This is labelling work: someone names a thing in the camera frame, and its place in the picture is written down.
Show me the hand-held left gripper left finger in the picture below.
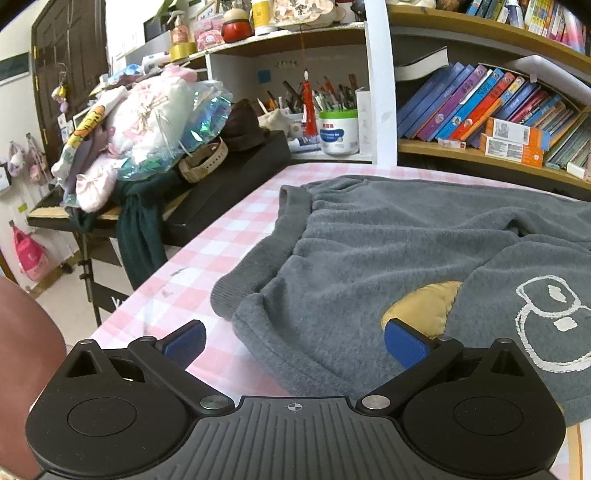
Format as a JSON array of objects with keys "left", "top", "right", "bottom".
[{"left": 62, "top": 320, "right": 236, "bottom": 416}]

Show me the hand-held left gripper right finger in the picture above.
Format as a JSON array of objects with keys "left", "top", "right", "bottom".
[{"left": 355, "top": 318, "right": 532, "bottom": 416}]

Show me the grey fleece sweater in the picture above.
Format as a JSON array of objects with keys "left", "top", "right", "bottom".
[{"left": 210, "top": 174, "right": 591, "bottom": 428}]

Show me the pile of pink white clothes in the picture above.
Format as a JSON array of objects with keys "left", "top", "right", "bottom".
[{"left": 51, "top": 85, "right": 130, "bottom": 213}]

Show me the pink checked cartoon table mat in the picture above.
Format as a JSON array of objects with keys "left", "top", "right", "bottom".
[{"left": 92, "top": 161, "right": 591, "bottom": 480}]

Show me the black folding stand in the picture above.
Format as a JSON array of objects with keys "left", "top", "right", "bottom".
[{"left": 71, "top": 231, "right": 139, "bottom": 328}]

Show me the dark green cloth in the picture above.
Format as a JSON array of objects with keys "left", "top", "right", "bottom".
[{"left": 76, "top": 178, "right": 185, "bottom": 291}]

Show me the black flat case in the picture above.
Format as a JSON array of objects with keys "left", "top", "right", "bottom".
[{"left": 159, "top": 130, "right": 293, "bottom": 247}]

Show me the pink backpack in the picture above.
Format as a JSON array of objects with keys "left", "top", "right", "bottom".
[{"left": 11, "top": 222, "right": 51, "bottom": 282}]

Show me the beige wristwatch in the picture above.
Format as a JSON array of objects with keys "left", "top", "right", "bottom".
[{"left": 178, "top": 137, "right": 229, "bottom": 183}]

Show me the wooden board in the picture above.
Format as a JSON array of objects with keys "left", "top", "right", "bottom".
[{"left": 27, "top": 187, "right": 185, "bottom": 232}]

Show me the orange white carton box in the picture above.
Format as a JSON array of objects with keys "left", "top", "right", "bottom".
[
  {"left": 479, "top": 134, "right": 546, "bottom": 168},
  {"left": 485, "top": 116, "right": 550, "bottom": 151}
]

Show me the white tub green lid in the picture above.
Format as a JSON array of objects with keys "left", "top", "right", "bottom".
[{"left": 318, "top": 109, "right": 360, "bottom": 156}]

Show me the iridescent wrapped white plush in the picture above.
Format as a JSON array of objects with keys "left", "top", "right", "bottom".
[{"left": 111, "top": 78, "right": 234, "bottom": 181}]

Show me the dark brown cloth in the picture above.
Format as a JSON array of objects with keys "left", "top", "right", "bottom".
[{"left": 222, "top": 99, "right": 273, "bottom": 153}]

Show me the pink plush bag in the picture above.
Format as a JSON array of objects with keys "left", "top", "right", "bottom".
[
  {"left": 7, "top": 141, "right": 26, "bottom": 178},
  {"left": 25, "top": 134, "right": 49, "bottom": 185}
]

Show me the cream cloth pouch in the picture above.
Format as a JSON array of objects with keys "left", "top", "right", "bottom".
[{"left": 257, "top": 108, "right": 293, "bottom": 137}]

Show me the row of blue slanted books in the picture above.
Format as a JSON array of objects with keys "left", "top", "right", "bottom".
[{"left": 397, "top": 62, "right": 591, "bottom": 171}]

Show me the white wooden bookshelf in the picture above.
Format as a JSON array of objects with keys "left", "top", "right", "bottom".
[{"left": 203, "top": 0, "right": 591, "bottom": 204}]

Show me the red tassel charm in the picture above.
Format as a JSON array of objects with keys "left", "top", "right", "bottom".
[{"left": 299, "top": 28, "right": 320, "bottom": 139}]

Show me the bunch of pens and brushes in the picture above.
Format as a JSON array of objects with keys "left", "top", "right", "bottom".
[{"left": 256, "top": 74, "right": 358, "bottom": 116}]

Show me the thick black book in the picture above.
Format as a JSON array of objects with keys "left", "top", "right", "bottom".
[{"left": 392, "top": 46, "right": 450, "bottom": 81}]

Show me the yellow tape roll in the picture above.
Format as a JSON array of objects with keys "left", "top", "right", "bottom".
[{"left": 168, "top": 41, "right": 198, "bottom": 61}]

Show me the white flat lamp panel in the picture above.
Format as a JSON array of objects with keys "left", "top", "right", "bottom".
[{"left": 505, "top": 54, "right": 591, "bottom": 112}]

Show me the pink printed box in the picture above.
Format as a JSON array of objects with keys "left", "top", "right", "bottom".
[{"left": 193, "top": 16, "right": 227, "bottom": 51}]

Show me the pink spray bottle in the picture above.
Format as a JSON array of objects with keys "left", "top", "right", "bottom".
[{"left": 168, "top": 10, "right": 195, "bottom": 47}]

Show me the dark brown door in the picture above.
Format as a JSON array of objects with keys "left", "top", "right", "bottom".
[{"left": 30, "top": 0, "right": 109, "bottom": 162}]

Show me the red round doll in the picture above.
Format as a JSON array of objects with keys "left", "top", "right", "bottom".
[{"left": 221, "top": 7, "right": 254, "bottom": 43}]

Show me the green leafy plant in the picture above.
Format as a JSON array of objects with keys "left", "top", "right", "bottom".
[{"left": 152, "top": 0, "right": 185, "bottom": 24}]

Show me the white yellow jar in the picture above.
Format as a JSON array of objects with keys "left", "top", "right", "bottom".
[{"left": 249, "top": 0, "right": 273, "bottom": 37}]

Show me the cartoon paper sign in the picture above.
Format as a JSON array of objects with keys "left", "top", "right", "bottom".
[{"left": 268, "top": 0, "right": 338, "bottom": 27}]

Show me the row of colourful paperback books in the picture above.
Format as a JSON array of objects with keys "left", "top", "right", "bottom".
[{"left": 464, "top": 0, "right": 591, "bottom": 54}]

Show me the plush keychain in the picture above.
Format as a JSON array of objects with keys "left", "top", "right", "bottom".
[{"left": 51, "top": 65, "right": 72, "bottom": 114}]

